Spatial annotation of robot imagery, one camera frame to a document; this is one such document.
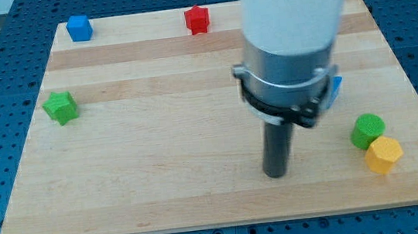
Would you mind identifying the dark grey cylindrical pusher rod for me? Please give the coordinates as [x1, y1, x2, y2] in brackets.
[262, 122, 293, 178]

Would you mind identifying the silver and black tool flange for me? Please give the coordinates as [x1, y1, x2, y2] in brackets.
[232, 40, 337, 129]

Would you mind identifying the yellow hexagon block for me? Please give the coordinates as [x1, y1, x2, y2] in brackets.
[365, 136, 403, 175]

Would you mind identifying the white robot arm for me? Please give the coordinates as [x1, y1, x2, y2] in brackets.
[232, 0, 344, 178]

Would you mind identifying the blue block behind arm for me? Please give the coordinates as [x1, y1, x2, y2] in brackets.
[326, 75, 343, 109]

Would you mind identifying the green cylinder block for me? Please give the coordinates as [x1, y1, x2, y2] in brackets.
[350, 113, 386, 150]

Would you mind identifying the red star block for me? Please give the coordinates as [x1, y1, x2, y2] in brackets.
[184, 5, 210, 35]

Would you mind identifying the wooden board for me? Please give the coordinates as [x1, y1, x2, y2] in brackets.
[0, 0, 418, 234]

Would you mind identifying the blue cube block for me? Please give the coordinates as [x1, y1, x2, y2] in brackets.
[67, 15, 93, 42]

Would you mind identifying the green star block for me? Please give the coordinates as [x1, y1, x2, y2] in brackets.
[42, 91, 79, 126]

